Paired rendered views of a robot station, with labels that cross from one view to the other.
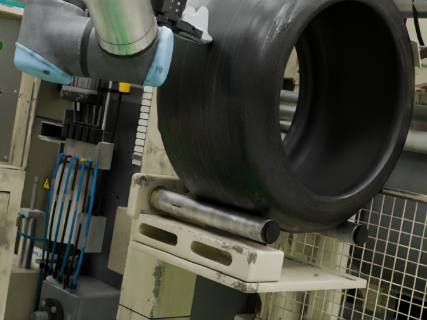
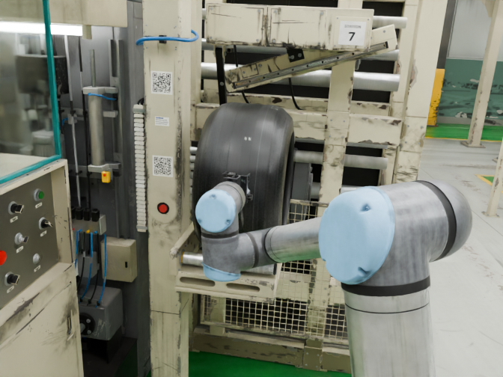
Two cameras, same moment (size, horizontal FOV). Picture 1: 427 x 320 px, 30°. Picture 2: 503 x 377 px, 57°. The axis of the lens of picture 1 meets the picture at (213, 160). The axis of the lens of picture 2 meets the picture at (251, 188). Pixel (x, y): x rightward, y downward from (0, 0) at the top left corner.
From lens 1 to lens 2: 1.10 m
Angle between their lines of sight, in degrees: 40
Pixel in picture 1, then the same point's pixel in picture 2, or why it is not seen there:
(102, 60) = (266, 262)
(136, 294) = (165, 303)
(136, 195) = (177, 263)
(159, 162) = (165, 230)
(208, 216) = not seen: hidden behind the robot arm
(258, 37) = (274, 184)
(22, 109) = (60, 225)
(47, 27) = (233, 255)
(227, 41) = (257, 189)
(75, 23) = (246, 245)
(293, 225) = not seen: hidden behind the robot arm
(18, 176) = (72, 269)
